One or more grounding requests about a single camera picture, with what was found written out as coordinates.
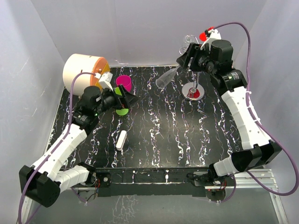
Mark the clear wine glass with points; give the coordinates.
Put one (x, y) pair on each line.
(187, 40)

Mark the chrome wine glass rack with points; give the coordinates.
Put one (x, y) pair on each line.
(192, 91)

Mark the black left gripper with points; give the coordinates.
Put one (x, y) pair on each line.
(127, 98)

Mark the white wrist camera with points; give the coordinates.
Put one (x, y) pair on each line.
(212, 34)
(104, 80)

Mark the red wine glass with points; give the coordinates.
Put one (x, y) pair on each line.
(203, 37)

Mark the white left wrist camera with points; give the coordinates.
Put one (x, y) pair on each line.
(104, 80)

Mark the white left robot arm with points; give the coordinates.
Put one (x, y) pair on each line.
(43, 181)

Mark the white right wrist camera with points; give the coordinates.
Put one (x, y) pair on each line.
(212, 34)

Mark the clear champagne flute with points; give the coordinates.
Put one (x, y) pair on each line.
(166, 78)

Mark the small white bar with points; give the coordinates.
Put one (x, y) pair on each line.
(121, 140)

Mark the green wine glass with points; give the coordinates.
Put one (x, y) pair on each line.
(124, 111)

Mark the white orange cylinder drum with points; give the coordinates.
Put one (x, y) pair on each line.
(80, 70)

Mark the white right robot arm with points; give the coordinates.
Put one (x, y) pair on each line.
(259, 149)

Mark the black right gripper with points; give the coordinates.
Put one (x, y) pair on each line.
(191, 55)

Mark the black front base bar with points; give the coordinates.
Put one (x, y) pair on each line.
(158, 182)

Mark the pink wine glass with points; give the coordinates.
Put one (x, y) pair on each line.
(125, 81)

